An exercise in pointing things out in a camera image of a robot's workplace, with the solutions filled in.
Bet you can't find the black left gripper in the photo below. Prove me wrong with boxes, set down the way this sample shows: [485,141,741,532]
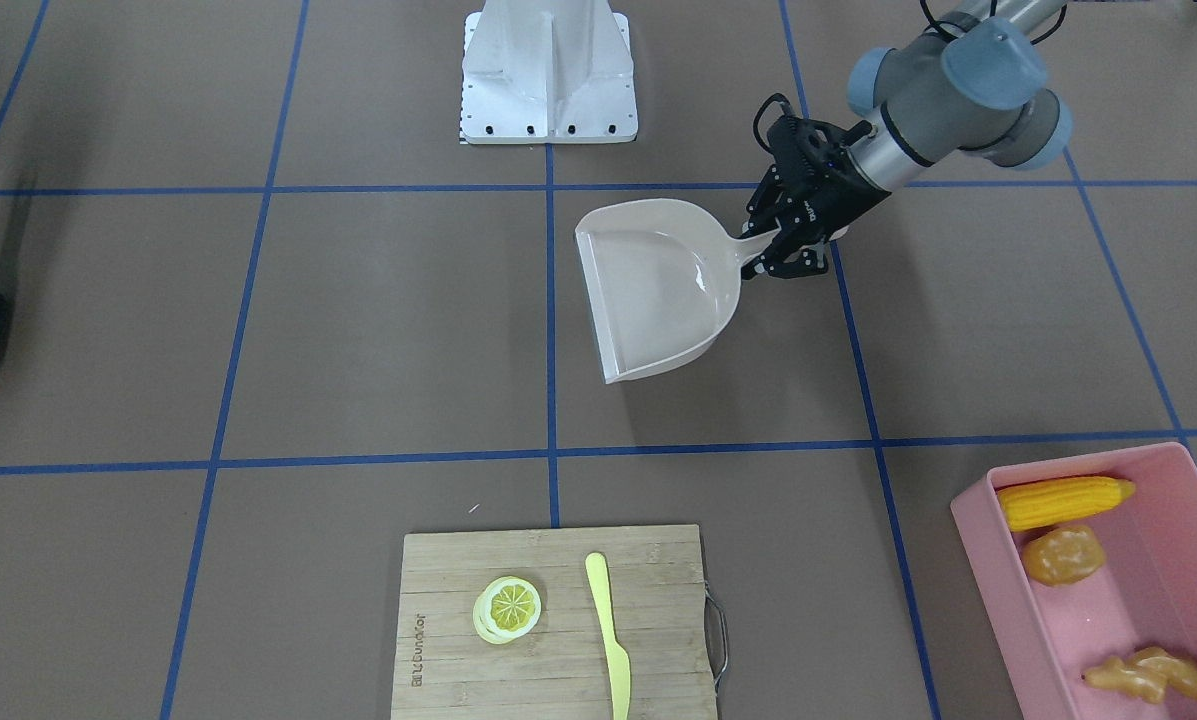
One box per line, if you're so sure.
[739,115,891,281]

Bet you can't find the beige plastic dustpan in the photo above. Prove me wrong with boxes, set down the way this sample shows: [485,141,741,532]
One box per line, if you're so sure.
[575,199,777,384]

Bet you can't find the yellow toy corn cob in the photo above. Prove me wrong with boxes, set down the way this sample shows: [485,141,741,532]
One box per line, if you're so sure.
[996,477,1137,532]

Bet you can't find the brown toy potato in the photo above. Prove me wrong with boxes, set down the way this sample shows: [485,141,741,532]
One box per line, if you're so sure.
[1020,524,1107,587]

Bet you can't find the tan toy ginger root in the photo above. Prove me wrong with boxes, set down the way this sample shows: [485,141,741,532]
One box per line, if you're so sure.
[1081,646,1197,704]

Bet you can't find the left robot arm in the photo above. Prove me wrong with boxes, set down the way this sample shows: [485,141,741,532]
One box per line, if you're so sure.
[740,1,1073,281]

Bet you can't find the pink plastic bin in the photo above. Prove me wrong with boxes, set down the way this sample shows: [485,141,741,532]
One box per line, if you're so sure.
[950,443,1197,719]

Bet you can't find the wooden cutting board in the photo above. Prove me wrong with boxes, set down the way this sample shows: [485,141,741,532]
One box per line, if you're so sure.
[389,524,718,719]

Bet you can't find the yellow toy knife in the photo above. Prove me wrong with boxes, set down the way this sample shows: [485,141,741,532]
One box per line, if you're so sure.
[585,553,633,719]

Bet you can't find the yellow toy lemon slice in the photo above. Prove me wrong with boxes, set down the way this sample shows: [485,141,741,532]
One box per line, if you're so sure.
[470,576,543,643]

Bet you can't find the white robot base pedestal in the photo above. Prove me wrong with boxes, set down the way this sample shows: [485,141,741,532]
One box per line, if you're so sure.
[458,1,639,145]

